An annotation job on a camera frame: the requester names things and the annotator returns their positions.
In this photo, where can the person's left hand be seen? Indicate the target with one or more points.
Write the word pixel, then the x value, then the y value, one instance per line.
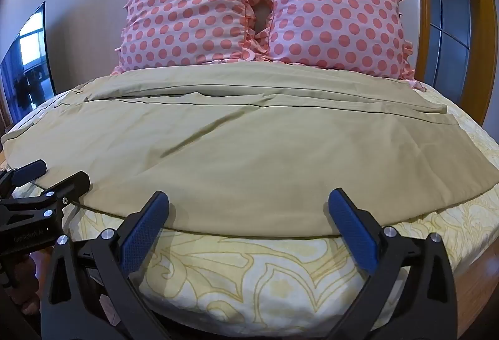
pixel 25 285

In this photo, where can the yellow floral bed sheet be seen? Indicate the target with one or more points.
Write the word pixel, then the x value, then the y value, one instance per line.
pixel 241 277

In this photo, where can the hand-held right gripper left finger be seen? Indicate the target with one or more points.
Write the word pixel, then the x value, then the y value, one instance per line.
pixel 143 232

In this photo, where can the dark glass door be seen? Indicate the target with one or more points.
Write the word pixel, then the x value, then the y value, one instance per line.
pixel 448 12

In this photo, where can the flat screen television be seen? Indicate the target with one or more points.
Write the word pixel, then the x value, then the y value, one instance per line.
pixel 27 71

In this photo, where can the khaki pants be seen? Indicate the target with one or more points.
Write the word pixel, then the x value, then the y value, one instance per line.
pixel 249 160

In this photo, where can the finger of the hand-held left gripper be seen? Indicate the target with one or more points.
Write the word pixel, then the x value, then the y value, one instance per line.
pixel 30 170
pixel 72 184

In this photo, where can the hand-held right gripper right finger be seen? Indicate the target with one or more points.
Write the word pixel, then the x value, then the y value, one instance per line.
pixel 351 232

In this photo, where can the pink polka dot pillow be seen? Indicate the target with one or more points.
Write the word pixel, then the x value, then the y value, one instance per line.
pixel 335 12
pixel 187 8

